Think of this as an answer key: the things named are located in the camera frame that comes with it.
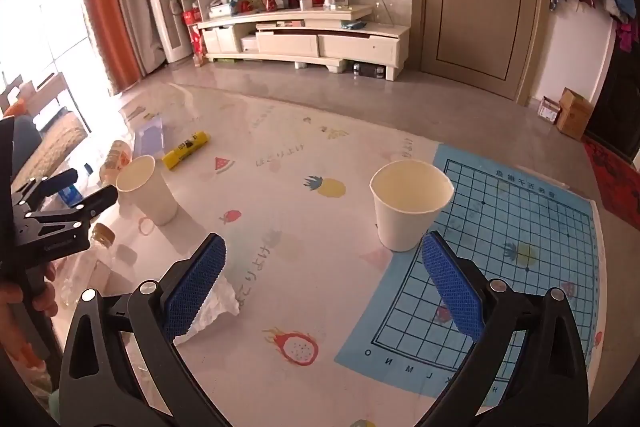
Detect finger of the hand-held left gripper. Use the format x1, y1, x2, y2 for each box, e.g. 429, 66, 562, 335
34, 168, 80, 198
74, 185, 120, 216

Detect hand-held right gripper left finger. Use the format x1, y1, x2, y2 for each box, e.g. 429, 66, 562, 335
59, 233, 236, 427

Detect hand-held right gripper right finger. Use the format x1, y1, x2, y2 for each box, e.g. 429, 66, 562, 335
420, 231, 591, 427

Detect white tissue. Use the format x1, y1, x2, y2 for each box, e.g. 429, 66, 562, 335
173, 276, 241, 347

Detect silver foil bag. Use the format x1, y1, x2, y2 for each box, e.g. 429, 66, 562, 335
58, 252, 101, 309

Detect person's left hand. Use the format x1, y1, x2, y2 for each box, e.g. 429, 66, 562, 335
0, 264, 58, 323

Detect small blue packet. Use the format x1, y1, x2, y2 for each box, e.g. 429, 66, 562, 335
56, 186, 84, 208

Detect glass jar gold lid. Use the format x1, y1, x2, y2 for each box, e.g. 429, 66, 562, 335
91, 223, 117, 254

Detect plastic bottle orange label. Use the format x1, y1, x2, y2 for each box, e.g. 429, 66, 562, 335
98, 140, 133, 184

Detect tall white paper cup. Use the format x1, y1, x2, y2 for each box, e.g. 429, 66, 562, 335
115, 155, 179, 226

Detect blue grid game board sheet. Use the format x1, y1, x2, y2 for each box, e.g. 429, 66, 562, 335
334, 143, 601, 408

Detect wide white paper cup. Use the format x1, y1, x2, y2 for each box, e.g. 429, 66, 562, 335
369, 160, 456, 253

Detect yellow glue stick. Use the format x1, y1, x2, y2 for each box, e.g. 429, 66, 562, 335
161, 131, 211, 170

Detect fruit-print table cover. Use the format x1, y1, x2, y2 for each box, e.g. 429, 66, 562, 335
60, 84, 601, 427

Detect orange curtain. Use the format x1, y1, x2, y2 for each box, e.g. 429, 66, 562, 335
76, 0, 144, 96

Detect red doormat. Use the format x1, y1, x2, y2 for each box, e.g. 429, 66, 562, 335
581, 138, 640, 234

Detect white floor air conditioner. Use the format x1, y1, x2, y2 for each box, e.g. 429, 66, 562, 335
142, 0, 194, 64

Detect small open cardboard box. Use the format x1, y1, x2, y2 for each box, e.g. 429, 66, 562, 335
537, 96, 564, 124

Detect brown cardboard box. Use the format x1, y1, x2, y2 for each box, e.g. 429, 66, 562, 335
556, 87, 596, 142

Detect white TV stand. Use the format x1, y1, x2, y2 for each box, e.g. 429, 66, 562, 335
197, 4, 412, 82

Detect clear glass vase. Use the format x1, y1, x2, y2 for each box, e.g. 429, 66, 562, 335
375, 0, 397, 28

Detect beige door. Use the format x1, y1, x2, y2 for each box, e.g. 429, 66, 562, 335
419, 0, 545, 104

